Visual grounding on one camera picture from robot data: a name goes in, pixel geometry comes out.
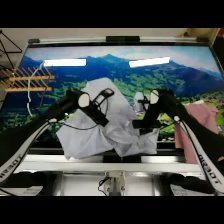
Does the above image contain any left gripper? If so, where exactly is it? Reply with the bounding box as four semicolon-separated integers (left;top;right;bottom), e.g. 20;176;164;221
86;101;111;128

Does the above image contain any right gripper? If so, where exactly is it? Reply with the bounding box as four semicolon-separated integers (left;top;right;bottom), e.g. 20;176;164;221
132;117;162;136

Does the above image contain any pale grey shirt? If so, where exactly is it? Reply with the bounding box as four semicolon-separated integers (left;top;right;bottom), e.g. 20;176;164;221
55;77;161;161

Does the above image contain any pink garment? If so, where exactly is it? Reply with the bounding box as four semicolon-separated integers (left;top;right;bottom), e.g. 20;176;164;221
173;102;221;165

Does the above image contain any wooden rack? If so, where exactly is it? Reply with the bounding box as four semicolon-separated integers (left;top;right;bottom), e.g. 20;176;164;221
0;66;56;93

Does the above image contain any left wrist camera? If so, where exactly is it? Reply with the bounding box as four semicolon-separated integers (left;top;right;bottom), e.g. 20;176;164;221
93;87;116;105

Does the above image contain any black cable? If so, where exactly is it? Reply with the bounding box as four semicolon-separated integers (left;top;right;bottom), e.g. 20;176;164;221
97;177;110;197
57;99;110;132

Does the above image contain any silver frame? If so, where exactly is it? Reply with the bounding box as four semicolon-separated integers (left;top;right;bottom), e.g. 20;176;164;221
0;153;224;197

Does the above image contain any white cable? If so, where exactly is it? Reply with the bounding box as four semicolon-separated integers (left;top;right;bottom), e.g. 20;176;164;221
27;61;46;118

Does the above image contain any black wire stand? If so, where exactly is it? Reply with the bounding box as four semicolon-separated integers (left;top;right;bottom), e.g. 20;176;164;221
0;29;23;70

